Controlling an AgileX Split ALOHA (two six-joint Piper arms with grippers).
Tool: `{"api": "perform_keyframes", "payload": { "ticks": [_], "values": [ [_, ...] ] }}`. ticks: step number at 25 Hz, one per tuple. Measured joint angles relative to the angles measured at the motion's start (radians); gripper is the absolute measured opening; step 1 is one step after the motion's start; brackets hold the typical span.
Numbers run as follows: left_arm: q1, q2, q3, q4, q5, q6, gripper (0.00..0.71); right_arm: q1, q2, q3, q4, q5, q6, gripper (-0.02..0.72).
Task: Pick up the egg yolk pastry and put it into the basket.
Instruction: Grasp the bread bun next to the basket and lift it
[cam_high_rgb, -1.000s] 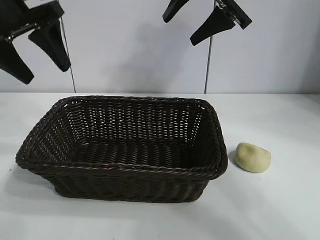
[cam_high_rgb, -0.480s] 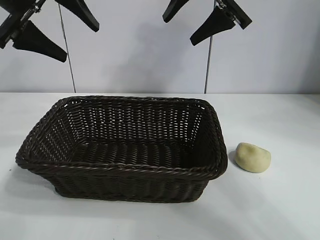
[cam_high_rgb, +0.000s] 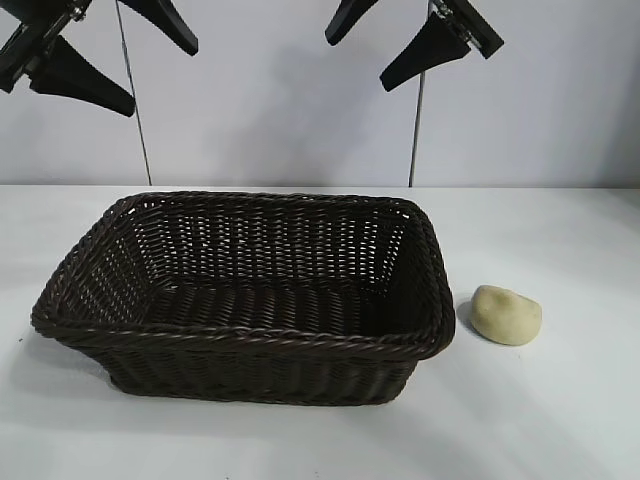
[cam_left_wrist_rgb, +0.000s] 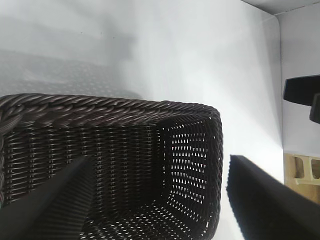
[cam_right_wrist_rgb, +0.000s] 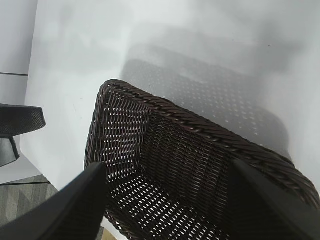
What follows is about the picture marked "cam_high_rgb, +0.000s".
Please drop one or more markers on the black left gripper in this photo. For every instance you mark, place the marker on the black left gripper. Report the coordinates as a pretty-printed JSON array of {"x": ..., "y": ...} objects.
[{"x": 20, "y": 55}]

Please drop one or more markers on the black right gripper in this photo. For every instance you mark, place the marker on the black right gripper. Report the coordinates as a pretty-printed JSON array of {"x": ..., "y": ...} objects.
[{"x": 475, "y": 25}]

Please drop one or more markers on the dark brown wicker basket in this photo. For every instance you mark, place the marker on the dark brown wicker basket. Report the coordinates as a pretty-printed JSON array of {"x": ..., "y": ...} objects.
[{"x": 250, "y": 360}]

